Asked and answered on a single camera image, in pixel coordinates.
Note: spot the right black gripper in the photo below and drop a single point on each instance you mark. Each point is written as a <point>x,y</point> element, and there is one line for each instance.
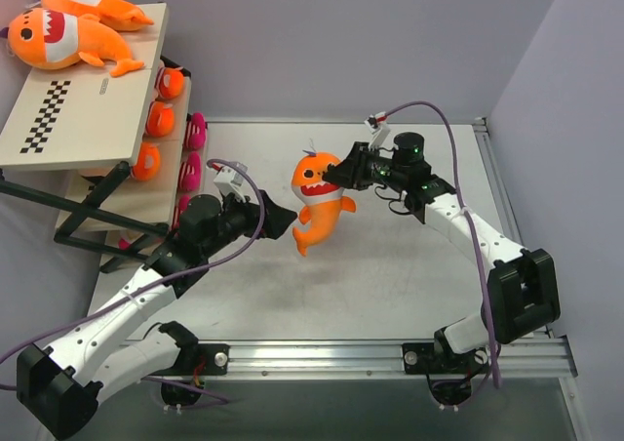
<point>364,169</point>

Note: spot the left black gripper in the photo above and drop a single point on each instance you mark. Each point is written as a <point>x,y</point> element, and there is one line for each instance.
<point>260,218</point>

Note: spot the orange shark plush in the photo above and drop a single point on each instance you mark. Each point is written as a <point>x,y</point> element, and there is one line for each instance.
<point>323,201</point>
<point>52,40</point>
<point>120,15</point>

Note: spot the white pink glasses plush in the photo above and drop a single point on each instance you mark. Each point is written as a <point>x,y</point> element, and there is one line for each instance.
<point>190,173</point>
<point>127,237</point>

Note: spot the black haired doll plush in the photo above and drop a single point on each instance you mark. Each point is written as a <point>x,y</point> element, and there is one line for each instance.
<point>148,163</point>
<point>160,119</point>
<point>169,82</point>

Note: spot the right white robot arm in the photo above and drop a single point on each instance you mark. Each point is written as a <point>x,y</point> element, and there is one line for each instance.
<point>519,289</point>

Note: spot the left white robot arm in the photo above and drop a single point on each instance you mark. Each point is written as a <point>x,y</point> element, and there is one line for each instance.
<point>63,383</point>

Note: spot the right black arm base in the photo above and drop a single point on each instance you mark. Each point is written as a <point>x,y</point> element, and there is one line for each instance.
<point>453,379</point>

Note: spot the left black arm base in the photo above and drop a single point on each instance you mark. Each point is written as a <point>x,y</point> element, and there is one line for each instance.
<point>181,386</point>

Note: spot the white pink plush on shelf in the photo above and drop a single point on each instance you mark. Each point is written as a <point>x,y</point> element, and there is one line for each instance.
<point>195,132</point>

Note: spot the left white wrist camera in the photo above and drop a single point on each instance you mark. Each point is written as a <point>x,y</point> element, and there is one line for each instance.
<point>229,180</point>

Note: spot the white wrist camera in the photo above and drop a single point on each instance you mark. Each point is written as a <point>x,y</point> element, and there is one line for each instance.
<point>229,180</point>
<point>379,130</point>

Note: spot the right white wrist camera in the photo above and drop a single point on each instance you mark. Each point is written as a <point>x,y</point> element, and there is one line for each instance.
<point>379,130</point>

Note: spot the aluminium table side rail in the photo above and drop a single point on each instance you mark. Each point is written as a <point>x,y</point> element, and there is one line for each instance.
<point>490,201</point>

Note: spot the cream tiered shelf black frame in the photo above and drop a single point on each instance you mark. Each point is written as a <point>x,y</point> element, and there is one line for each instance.
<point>84,121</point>

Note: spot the aluminium mounting rail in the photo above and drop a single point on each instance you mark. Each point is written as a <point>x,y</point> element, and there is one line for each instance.
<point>538,356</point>

